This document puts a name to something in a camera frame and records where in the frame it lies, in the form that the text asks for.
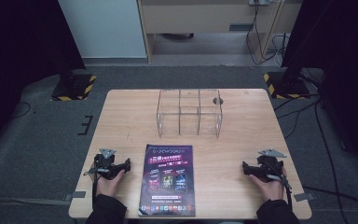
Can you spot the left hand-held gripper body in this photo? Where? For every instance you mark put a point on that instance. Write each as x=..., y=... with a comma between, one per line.
x=105, y=163

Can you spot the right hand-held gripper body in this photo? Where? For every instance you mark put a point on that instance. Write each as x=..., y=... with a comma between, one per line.
x=268, y=166

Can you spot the person's left hand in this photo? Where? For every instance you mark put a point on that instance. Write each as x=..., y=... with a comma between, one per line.
x=108, y=186

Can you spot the person's right hand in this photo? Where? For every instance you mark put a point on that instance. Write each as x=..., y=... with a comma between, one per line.
x=270, y=189

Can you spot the grey tape strip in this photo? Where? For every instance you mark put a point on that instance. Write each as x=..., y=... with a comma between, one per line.
x=74, y=195
x=304, y=196

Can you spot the purple magazine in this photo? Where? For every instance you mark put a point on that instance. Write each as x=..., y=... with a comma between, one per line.
x=167, y=180

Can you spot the round grey table grommet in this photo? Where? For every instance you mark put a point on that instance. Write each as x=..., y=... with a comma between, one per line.
x=217, y=100

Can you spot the clear acrylic divided organizer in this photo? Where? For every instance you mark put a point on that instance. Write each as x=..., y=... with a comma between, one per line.
x=189, y=113

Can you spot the black yellow striped stand base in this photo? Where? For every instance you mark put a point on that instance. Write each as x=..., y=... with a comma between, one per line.
x=74, y=88
x=287, y=87

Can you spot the dark curtain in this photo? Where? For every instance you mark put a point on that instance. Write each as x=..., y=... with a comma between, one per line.
x=15, y=62
x=351, y=77

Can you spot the white cabinet panel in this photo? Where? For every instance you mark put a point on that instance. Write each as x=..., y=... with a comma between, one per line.
x=102, y=28

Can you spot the light wooden desk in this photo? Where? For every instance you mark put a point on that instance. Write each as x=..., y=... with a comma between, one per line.
x=199, y=15

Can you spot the white power strip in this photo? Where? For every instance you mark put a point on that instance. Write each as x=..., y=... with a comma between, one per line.
x=259, y=2

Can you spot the black metal stand post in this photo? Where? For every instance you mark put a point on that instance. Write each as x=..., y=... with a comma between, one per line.
x=295, y=62
x=66, y=70

